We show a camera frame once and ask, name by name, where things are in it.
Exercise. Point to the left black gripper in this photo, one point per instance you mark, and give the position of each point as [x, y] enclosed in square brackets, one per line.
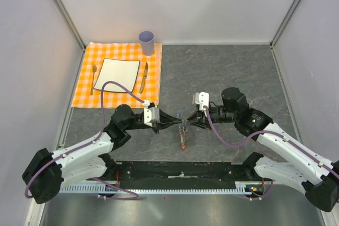
[166, 120]

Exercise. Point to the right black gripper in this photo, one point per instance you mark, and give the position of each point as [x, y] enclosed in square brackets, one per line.
[199, 118]

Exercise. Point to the metal keyring plate blue handle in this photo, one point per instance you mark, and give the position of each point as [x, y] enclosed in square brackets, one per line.
[182, 130]

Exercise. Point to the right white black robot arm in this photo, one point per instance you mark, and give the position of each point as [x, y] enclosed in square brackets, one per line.
[313, 175]

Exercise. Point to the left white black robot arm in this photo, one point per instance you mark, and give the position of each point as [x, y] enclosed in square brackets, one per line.
[49, 172]

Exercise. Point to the orange checkered cloth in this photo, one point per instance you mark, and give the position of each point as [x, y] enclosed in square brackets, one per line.
[97, 52]

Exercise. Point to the gold knife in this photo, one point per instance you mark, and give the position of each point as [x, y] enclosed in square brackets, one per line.
[142, 86]

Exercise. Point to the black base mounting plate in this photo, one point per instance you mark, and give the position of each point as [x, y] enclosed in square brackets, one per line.
[166, 175]

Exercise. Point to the white square plate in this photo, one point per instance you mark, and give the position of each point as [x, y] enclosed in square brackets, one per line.
[123, 72]

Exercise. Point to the lavender plastic cup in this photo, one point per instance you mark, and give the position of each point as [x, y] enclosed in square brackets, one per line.
[146, 39]

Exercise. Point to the gold fork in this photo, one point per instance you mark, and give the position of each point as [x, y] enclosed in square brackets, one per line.
[94, 69]

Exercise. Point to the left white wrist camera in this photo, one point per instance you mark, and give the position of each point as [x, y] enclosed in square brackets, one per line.
[151, 116]

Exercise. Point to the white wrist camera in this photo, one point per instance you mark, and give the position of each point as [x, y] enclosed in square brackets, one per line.
[151, 116]
[200, 100]

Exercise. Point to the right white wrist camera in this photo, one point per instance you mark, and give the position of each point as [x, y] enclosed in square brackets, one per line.
[200, 100]

